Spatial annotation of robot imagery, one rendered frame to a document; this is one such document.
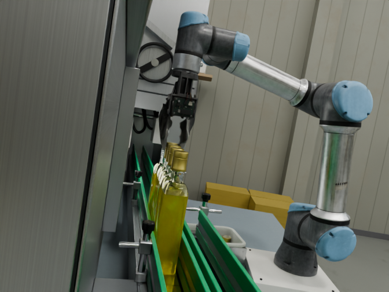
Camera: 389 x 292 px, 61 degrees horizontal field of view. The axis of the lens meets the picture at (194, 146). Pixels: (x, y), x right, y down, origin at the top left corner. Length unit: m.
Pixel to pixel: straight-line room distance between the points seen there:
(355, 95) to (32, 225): 0.92
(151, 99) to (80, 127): 1.63
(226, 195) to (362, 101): 3.14
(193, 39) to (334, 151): 0.52
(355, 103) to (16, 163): 0.92
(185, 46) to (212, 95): 3.64
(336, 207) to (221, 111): 3.54
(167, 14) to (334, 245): 1.39
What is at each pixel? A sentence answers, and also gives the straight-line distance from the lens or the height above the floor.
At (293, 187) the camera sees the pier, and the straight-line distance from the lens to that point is 4.58.
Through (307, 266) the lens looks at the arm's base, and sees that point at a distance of 1.23.
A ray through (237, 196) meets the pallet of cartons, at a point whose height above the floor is 0.38.
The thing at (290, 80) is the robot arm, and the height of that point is 1.41.
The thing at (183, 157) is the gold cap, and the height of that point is 1.15.
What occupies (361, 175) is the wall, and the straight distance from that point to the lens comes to 5.06.
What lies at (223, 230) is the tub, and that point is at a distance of 1.32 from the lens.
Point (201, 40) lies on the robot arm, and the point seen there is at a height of 1.44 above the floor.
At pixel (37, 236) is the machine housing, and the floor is 1.16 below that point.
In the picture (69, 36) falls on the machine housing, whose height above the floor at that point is 1.28.
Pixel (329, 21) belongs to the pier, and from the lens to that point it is 4.77.
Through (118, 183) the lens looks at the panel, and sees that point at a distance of 0.69.
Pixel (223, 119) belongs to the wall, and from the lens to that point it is 4.50.
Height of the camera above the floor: 1.24
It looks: 5 degrees down
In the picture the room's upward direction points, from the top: 10 degrees clockwise
